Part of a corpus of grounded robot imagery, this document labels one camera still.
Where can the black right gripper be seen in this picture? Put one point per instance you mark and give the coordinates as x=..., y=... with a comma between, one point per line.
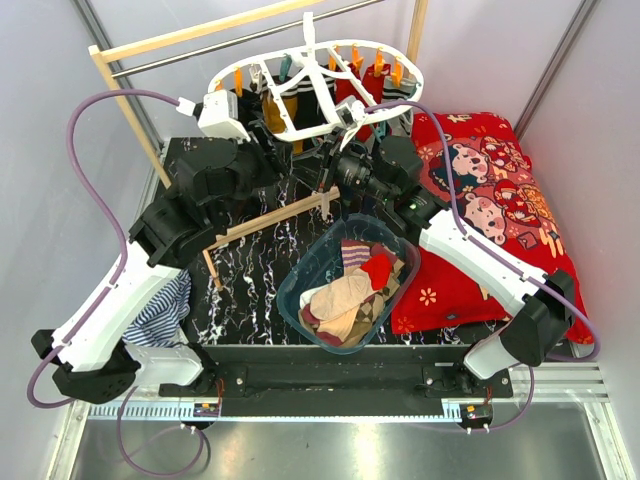
x=332, y=150

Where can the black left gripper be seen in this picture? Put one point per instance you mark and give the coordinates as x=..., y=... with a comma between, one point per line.
x=273, y=157

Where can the white oval clip hanger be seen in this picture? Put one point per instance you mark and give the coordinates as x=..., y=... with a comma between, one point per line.
x=313, y=68

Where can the beige sock with red cuff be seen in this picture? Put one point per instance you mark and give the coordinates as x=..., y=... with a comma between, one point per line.
x=325, y=204

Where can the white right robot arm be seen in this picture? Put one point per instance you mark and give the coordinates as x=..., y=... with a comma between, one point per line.
x=540, y=304

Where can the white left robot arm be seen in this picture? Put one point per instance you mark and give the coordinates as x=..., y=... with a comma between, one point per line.
x=93, y=362

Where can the mustard yellow hanging sock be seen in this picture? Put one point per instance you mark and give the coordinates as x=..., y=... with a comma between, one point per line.
x=271, y=112

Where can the red hanging sock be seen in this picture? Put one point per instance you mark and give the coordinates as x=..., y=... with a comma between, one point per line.
x=372, y=83

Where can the purple striped beige sock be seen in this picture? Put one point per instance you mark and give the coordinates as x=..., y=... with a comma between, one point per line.
x=355, y=253

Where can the red cartoon print pillow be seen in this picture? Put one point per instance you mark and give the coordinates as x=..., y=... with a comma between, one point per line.
x=476, y=159

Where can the clear blue plastic bin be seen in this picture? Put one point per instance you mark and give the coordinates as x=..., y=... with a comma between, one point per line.
x=322, y=264

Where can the blue striped cloth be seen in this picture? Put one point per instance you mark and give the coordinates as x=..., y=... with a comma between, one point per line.
x=157, y=324

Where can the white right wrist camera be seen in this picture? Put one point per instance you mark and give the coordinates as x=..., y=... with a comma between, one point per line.
x=352, y=116

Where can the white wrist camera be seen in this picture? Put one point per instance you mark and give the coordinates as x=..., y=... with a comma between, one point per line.
x=352, y=116
x=219, y=117

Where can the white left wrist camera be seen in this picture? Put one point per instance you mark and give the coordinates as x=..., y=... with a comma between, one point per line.
x=219, y=117

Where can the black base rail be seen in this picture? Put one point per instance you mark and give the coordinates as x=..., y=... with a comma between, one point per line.
x=429, y=369

